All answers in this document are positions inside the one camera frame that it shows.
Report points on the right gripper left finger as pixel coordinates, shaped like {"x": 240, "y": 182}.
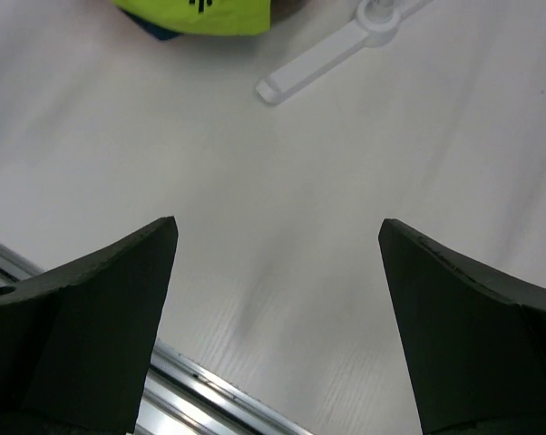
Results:
{"x": 76, "y": 341}

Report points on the lime green shorts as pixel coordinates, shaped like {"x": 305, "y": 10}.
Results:
{"x": 217, "y": 17}

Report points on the metal clothes rack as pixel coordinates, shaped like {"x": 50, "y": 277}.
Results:
{"x": 374, "y": 24}

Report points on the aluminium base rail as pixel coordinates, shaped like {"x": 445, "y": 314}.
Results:
{"x": 181, "y": 397}

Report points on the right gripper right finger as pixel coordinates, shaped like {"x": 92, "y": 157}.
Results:
{"x": 474, "y": 338}

